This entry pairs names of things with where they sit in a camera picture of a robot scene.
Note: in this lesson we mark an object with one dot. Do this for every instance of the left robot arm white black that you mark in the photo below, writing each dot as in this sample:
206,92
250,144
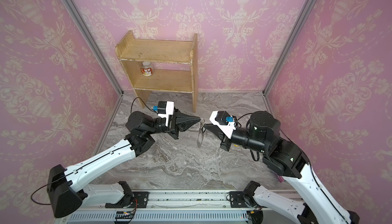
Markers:
69,187

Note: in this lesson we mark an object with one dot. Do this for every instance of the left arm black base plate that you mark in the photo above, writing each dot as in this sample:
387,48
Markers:
137,200

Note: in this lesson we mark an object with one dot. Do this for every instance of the purple snack packet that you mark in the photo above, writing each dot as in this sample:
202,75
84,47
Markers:
280,178

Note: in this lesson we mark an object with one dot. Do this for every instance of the white jar red label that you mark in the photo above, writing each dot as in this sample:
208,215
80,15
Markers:
147,69

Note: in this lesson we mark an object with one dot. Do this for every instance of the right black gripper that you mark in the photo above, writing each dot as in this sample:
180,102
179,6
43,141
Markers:
223,140

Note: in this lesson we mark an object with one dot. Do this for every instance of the silver metal key holder plate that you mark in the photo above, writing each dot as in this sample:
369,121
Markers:
201,133

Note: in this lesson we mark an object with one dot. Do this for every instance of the aluminium front rail frame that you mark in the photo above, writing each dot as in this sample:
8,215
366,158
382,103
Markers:
198,207

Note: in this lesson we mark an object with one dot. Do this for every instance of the wooden two-tier shelf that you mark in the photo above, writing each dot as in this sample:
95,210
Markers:
132,52

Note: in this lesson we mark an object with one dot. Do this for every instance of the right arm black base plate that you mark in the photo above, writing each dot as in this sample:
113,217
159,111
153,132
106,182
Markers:
238,199

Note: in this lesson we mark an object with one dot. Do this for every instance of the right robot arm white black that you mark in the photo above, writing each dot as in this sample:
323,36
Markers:
286,159

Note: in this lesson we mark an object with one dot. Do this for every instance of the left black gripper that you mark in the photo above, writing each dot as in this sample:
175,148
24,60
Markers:
178,120

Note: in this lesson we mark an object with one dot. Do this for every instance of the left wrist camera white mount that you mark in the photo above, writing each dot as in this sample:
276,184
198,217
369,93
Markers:
165,109

